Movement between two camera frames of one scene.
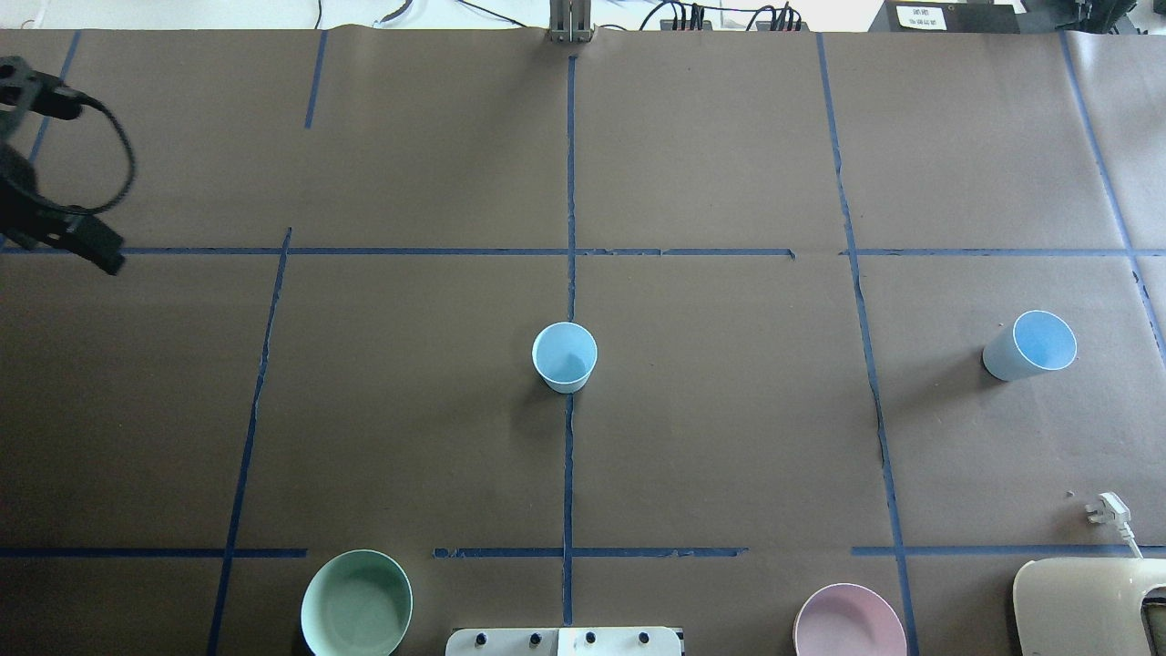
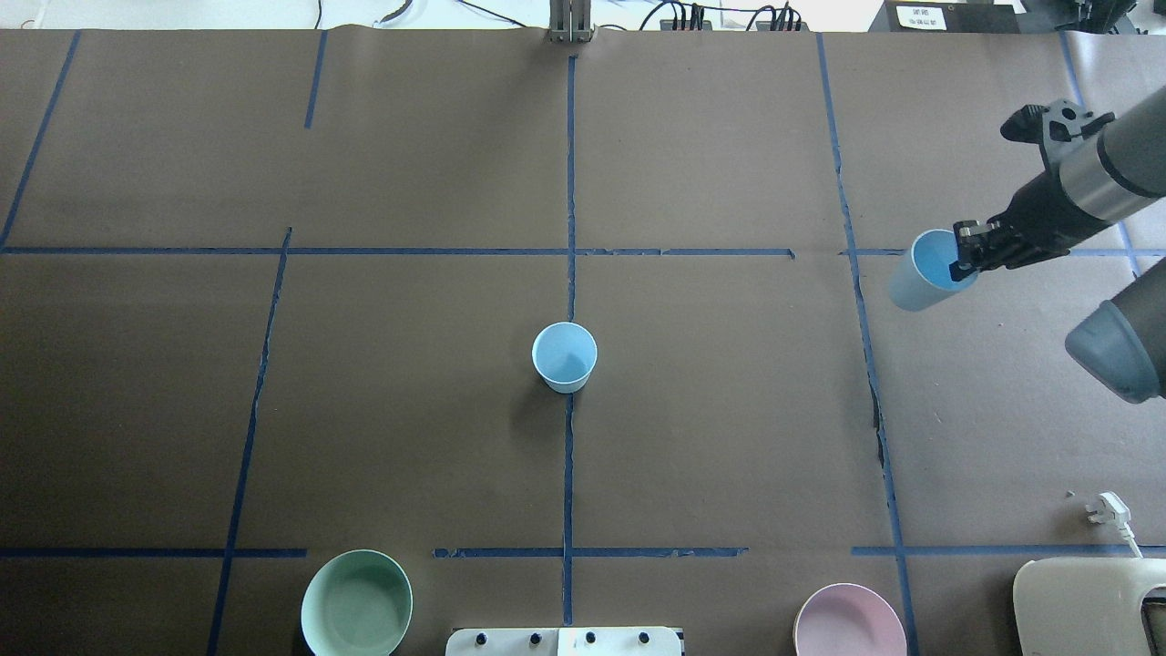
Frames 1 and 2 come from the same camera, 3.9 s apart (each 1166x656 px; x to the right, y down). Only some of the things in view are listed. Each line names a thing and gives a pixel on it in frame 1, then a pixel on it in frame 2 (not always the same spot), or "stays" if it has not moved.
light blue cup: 564,354 stays
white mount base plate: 564,641 stays
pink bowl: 848,620 stays
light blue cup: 1039,343 → 924,276
